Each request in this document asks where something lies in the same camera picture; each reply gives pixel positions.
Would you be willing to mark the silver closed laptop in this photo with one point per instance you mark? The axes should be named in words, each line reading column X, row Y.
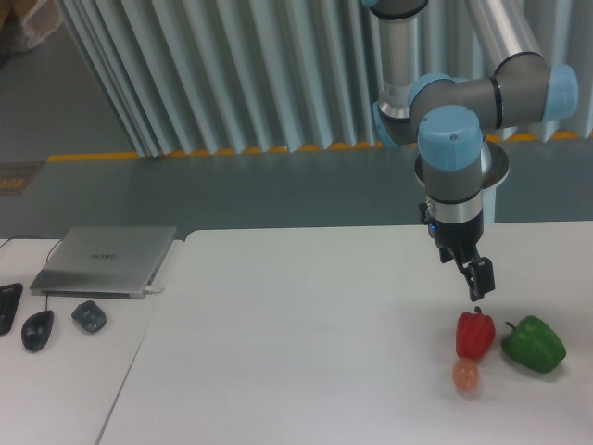
column 105, row 261

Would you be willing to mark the green bell pepper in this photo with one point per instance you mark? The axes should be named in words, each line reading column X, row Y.
column 533, row 344

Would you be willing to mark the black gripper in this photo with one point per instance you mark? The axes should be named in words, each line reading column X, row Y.
column 458, row 241

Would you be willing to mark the red bell pepper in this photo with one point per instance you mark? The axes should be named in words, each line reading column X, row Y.
column 475, row 334

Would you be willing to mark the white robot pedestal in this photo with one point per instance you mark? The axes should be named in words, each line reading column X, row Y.
column 495, row 169

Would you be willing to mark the brown egg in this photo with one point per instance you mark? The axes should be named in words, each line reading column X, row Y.
column 465, row 375

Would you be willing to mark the dark grey small tray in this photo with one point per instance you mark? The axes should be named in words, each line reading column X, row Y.
column 90, row 317

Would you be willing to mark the black keyboard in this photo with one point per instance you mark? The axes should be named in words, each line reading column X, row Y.
column 9, row 303

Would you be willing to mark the corrugated folding partition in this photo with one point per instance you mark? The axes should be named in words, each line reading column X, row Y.
column 210, row 75

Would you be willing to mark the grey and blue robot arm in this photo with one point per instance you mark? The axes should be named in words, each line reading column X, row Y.
column 448, row 118

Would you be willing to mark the black computer mouse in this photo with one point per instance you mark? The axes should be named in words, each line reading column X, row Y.
column 37, row 330

